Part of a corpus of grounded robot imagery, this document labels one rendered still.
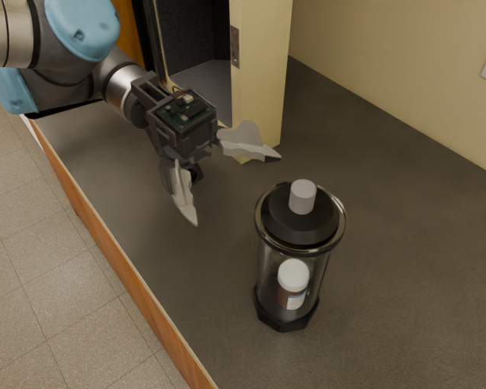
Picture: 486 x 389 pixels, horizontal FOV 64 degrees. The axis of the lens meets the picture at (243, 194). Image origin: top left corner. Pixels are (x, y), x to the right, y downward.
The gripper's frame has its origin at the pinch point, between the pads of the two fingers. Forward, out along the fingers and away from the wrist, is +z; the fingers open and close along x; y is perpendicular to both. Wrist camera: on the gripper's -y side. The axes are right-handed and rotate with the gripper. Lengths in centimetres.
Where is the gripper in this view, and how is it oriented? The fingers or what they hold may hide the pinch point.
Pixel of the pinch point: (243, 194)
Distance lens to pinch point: 50.5
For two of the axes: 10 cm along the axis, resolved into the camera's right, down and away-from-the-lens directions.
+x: 7.1, -5.7, 4.1
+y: 0.3, -5.6, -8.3
